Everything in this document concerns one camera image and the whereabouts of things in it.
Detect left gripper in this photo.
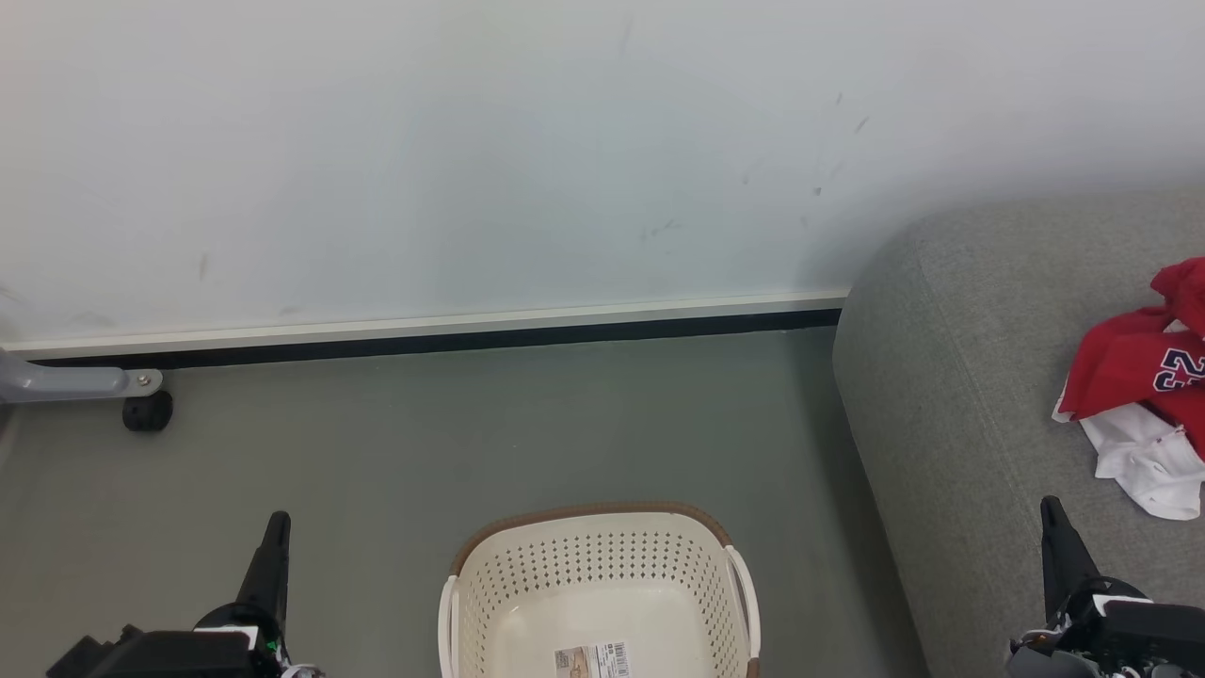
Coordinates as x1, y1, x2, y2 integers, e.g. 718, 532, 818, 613
193, 510, 327, 678

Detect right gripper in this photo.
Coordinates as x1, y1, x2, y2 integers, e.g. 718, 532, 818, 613
1005, 495, 1152, 678

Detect white garment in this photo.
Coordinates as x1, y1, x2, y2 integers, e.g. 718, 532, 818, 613
1052, 377, 1205, 522

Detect red jersey with number print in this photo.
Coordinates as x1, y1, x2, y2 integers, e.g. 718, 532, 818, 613
1058, 305, 1205, 462

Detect grey fabric sofa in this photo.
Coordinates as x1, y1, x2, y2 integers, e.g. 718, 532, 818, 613
831, 184, 1205, 678

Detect black caster wheel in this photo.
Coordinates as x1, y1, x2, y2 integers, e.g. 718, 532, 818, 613
122, 390, 175, 434

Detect grey metal stand leg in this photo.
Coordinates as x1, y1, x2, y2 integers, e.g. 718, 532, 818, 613
0, 348, 164, 406

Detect cream perforated laundry basket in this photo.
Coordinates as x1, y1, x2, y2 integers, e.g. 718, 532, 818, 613
437, 501, 762, 678

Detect paper barcode label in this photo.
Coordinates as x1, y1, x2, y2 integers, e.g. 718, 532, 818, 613
553, 641, 631, 678

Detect white wall baseboard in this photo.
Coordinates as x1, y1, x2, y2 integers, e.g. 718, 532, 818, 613
0, 290, 851, 370

